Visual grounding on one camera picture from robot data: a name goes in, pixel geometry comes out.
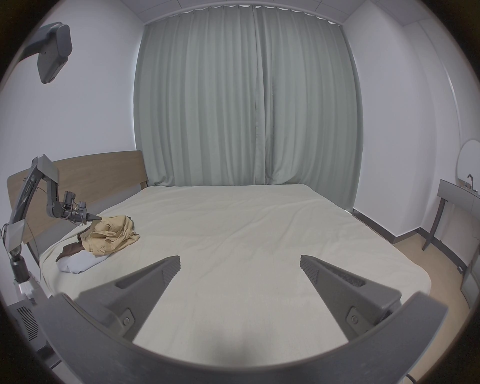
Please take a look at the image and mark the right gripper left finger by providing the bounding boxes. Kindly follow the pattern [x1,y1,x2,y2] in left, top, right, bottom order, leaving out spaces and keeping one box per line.
[77,256,181,343]

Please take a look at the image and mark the pale green curtain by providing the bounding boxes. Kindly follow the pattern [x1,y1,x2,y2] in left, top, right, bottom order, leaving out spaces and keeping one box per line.
[133,5,364,211]

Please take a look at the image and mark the brown garment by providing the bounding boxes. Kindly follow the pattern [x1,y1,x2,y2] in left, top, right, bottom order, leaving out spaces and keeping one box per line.
[55,225,94,263]

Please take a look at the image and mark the grey console table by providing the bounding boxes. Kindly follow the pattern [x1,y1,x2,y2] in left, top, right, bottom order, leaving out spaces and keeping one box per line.
[422,179,480,252]

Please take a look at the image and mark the white garment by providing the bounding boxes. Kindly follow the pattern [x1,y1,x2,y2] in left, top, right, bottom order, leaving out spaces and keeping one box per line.
[56,249,113,275]

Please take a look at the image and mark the bed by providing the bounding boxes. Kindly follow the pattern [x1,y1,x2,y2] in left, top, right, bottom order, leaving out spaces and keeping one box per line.
[7,150,432,370]

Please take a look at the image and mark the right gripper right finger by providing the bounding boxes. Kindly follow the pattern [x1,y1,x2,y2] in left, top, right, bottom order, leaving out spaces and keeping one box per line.
[300,255,403,344]

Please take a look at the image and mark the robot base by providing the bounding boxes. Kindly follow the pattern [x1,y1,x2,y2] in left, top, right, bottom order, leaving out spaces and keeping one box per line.
[7,279,62,372]

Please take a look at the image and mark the tan shorts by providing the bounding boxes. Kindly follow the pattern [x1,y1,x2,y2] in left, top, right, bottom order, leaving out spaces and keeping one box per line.
[80,214,140,257]

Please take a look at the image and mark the round white mirror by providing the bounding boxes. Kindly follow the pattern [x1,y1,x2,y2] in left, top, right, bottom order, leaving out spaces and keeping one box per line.
[455,139,480,188]

